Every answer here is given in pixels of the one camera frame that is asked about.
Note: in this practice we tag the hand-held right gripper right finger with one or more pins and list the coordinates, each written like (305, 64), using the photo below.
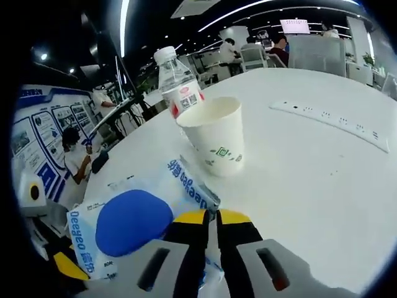
(248, 251)

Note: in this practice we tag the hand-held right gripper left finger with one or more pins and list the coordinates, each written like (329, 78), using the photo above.
(183, 251)

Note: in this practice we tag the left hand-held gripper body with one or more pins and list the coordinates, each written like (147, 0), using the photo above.
(28, 203)

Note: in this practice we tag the blue white wipes packet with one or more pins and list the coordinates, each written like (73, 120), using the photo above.
(186, 186)

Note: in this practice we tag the white paper cup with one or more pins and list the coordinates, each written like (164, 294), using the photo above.
(217, 136)

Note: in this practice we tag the clear plastic water bottle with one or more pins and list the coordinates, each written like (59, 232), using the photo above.
(178, 83)

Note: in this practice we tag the dark blue pouch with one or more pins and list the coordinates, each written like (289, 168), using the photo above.
(99, 161)

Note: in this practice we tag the black tripod stand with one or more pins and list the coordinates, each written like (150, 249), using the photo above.
(121, 80)

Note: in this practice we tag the white built-in power strip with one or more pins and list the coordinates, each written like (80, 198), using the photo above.
(335, 122)

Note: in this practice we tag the white office chair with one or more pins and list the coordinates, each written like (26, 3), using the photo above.
(252, 60)

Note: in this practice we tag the straight ceiling light strip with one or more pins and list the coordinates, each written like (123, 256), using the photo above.
(124, 25)

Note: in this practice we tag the grey mesh office chair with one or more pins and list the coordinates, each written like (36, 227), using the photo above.
(319, 54)

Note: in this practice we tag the green potted plant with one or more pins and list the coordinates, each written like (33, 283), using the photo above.
(369, 59)

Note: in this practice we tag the curved ceiling light strip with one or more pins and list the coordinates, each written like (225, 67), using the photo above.
(235, 14)

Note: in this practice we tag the ceiling air conditioner unit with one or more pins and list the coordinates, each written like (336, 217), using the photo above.
(192, 7)

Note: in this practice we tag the blue framed wall poster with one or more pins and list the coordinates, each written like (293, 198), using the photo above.
(46, 124)

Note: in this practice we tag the wall display screen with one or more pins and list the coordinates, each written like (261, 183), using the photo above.
(294, 26)

